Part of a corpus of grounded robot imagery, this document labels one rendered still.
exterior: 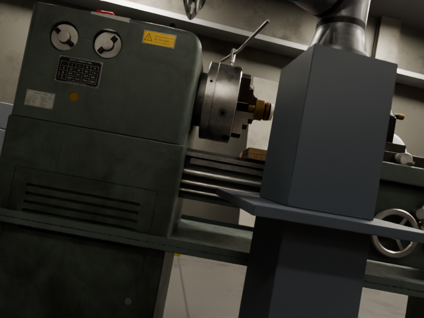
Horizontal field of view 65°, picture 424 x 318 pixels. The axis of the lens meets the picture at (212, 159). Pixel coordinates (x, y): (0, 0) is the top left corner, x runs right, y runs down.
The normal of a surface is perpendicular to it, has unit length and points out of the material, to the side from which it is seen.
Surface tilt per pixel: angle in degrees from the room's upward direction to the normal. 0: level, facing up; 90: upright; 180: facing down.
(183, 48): 90
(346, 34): 72
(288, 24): 90
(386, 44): 90
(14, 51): 90
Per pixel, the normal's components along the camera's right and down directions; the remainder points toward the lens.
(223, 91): 0.02, -0.12
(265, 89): 0.19, -0.29
